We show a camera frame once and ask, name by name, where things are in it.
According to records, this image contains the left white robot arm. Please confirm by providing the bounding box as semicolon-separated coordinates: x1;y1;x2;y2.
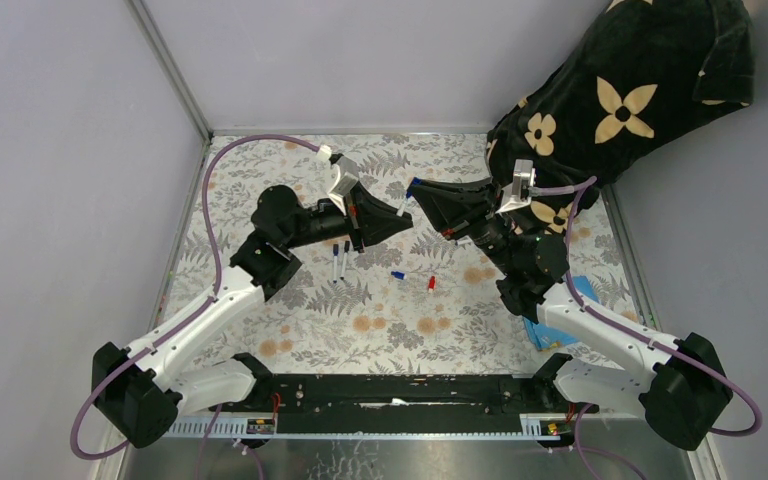
91;184;413;448

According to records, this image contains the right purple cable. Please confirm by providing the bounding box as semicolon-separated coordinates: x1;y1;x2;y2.
529;175;764;439

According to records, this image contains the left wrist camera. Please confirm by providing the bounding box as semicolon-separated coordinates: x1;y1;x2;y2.
316;145;359;216

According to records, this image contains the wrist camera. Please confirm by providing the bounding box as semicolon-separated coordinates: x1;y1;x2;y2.
316;145;359;216
496;159;536;214

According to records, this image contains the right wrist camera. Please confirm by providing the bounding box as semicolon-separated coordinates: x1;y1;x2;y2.
496;159;536;214

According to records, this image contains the black floral blanket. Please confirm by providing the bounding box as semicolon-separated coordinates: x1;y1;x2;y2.
485;1;755;233

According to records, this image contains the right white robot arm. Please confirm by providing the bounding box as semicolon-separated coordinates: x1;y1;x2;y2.
407;179;734;451

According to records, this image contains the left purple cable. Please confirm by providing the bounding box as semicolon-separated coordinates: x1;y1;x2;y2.
69;134;332;462

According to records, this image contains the white pen one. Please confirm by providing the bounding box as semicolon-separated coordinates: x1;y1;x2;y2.
396;197;409;217

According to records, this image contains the blue folded cloth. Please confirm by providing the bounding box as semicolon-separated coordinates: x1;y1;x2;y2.
523;274;601;352

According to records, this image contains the white pen two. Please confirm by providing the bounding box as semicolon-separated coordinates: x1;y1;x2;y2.
331;243;340;284

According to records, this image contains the purple cable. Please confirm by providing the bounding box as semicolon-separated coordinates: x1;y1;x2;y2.
529;175;764;439
69;134;332;462

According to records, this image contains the white pen three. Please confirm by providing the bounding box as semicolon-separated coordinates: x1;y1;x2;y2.
339;240;351;280

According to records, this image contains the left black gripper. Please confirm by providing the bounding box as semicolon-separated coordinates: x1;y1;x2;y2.
281;180;413;253

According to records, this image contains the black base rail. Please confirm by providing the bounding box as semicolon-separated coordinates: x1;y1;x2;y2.
231;374;583;435

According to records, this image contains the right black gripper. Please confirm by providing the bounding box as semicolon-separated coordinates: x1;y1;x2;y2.
409;176;519;277

